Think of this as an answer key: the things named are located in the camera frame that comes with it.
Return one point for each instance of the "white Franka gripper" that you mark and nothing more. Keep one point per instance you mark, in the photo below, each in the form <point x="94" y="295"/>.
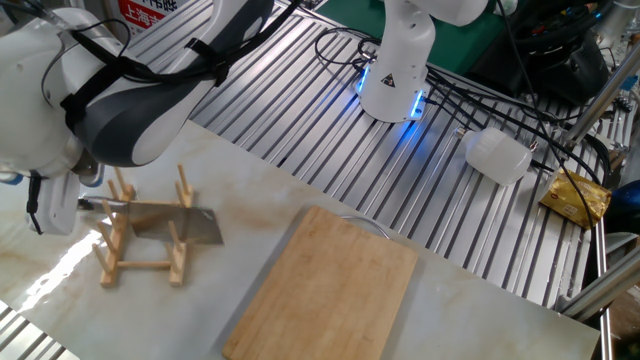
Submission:
<point x="60" y="205"/>

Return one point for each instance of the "steel cleaver knife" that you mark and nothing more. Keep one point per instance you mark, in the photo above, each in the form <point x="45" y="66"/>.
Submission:
<point x="200" y="230"/>

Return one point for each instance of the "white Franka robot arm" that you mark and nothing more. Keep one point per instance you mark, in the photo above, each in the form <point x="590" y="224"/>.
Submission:
<point x="150" y="125"/>

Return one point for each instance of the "wooden peg rack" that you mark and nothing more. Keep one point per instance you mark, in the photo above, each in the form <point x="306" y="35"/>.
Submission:
<point x="112" y="265"/>

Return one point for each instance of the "marble pattern table mat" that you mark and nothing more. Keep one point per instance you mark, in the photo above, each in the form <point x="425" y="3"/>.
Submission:
<point x="250" y="190"/>

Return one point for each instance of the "red and white sign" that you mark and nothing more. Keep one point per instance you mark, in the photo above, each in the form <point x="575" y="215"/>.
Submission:
<point x="140" y="15"/>

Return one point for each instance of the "wooden cutting board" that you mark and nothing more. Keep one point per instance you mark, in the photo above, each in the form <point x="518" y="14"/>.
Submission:
<point x="330" y="290"/>

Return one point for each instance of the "green mat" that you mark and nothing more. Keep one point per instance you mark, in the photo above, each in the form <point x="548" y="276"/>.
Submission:
<point x="460" y="45"/>

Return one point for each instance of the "white LED bulb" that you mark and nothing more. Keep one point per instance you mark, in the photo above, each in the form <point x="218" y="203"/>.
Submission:
<point x="495" y="155"/>

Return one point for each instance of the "gold foil packet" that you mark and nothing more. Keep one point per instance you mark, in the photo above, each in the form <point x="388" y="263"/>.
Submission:
<point x="575" y="200"/>

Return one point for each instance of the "black equipment bag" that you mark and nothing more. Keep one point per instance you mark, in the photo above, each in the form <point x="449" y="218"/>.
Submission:
<point x="575" y="70"/>

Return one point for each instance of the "dark blue round object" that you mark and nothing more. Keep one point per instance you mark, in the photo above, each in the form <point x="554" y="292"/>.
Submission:
<point x="627" y="205"/>

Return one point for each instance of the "aluminium frame bar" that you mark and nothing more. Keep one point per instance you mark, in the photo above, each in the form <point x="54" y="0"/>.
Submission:
<point x="600" y="290"/>

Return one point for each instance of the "aluminium frame post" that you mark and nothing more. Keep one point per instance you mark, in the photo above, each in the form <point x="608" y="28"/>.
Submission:
<point x="600" y="100"/>

